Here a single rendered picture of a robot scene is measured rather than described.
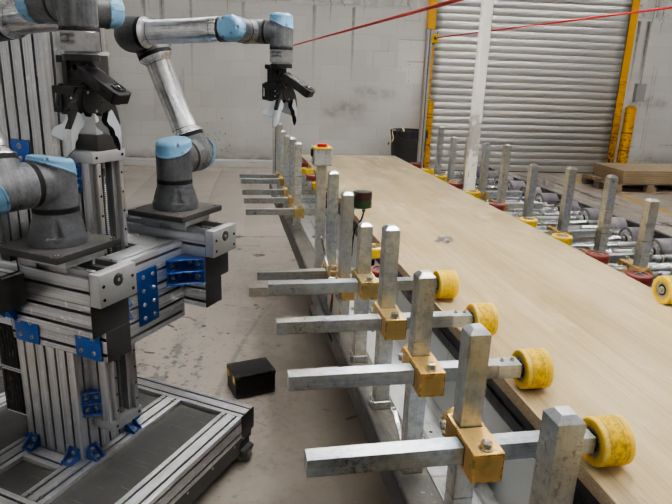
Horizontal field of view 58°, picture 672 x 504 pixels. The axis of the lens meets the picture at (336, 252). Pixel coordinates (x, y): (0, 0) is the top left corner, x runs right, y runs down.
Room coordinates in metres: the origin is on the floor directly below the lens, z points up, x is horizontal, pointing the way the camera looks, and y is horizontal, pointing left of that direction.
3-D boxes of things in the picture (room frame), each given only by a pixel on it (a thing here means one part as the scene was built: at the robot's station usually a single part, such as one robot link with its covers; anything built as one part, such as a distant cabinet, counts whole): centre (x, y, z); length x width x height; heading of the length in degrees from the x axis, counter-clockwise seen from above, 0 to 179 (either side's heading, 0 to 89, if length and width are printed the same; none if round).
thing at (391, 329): (1.32, -0.13, 0.95); 0.14 x 0.06 x 0.05; 11
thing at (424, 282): (1.10, -0.17, 0.90); 0.04 x 0.04 x 0.48; 11
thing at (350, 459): (0.81, -0.21, 0.95); 0.50 x 0.04 x 0.04; 101
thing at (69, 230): (1.55, 0.74, 1.09); 0.15 x 0.15 x 0.10
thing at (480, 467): (0.83, -0.22, 0.95); 0.14 x 0.06 x 0.05; 11
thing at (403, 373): (1.06, -0.16, 0.95); 0.50 x 0.04 x 0.04; 101
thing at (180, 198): (2.01, 0.55, 1.09); 0.15 x 0.15 x 0.10
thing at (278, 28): (2.05, 0.20, 1.62); 0.09 x 0.08 x 0.11; 74
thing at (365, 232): (1.59, -0.08, 0.87); 0.04 x 0.04 x 0.48; 11
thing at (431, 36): (4.56, -0.63, 1.25); 0.15 x 0.08 x 1.10; 11
